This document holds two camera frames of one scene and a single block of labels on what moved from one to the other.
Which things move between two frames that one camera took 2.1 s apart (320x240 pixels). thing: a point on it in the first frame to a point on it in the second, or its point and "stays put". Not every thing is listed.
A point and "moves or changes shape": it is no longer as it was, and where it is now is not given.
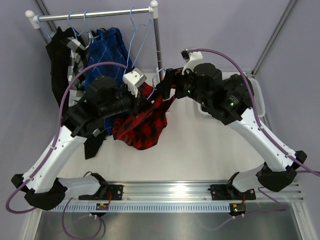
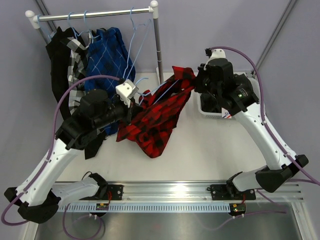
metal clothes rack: x=32 y=21 stays put
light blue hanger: x=92 y=36 stays put
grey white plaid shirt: x=77 y=63 stays put
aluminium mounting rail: x=185 y=192 stays put
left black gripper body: x=140 y=91 to x=129 y=111
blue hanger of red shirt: x=154 y=88 moves or changes shape
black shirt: x=60 y=81 stays put
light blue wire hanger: x=134 y=28 stays put
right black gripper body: x=185 y=85 to x=203 y=84
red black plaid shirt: x=143 y=129 moves or changes shape
